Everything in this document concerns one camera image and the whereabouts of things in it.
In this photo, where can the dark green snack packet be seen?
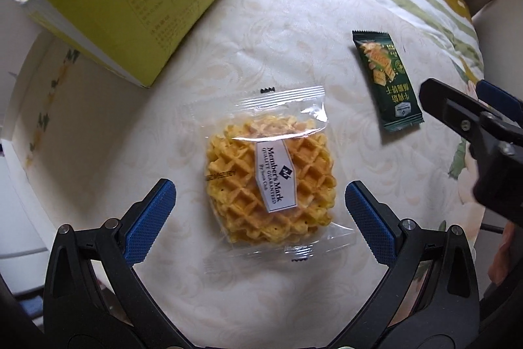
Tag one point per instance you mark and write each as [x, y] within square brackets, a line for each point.
[384, 79]

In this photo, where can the clear waffle packet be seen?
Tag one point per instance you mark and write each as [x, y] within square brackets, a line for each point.
[269, 177]

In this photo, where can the black wrapper scrap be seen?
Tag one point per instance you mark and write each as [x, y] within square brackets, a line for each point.
[267, 89]

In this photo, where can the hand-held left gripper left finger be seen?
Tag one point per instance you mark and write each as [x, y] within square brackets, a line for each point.
[151, 226]

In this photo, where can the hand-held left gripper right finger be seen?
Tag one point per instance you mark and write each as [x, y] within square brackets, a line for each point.
[367, 222]

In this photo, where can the yellow-green cardboard box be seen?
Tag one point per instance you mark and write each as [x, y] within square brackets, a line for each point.
[143, 5]

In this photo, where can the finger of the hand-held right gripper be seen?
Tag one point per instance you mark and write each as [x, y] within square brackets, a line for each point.
[445, 103]
[500, 101]

